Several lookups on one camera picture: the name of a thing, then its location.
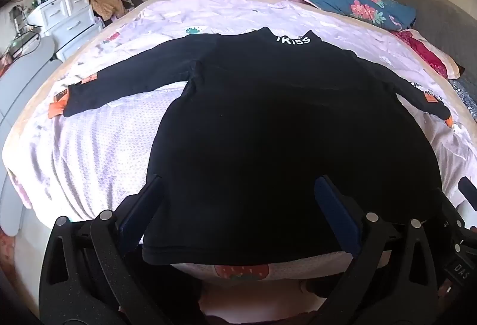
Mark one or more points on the dark blue patterned pillow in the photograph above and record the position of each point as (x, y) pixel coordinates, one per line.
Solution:
(465, 97)

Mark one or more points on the purple strawberry print bed sheet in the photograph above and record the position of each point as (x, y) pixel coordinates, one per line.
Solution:
(104, 146)

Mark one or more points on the black sweater with orange cuffs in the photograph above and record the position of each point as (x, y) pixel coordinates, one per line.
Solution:
(279, 123)

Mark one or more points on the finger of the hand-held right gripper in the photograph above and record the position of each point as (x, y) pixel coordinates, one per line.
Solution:
(467, 191)
(452, 213)

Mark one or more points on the grey padded headboard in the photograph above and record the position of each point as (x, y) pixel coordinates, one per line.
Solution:
(447, 19)

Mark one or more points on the white drawer cabinet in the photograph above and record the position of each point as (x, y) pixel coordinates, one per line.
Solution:
(67, 23)

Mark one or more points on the red and cream pillow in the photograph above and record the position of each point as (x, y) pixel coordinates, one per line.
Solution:
(425, 49)

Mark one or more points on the beige clothes pile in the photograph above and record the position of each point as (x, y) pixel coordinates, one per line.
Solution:
(106, 4)

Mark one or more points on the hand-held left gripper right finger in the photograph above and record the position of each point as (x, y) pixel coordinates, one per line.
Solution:
(335, 205)

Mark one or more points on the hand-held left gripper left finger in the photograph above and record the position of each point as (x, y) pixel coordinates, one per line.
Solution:
(139, 205)

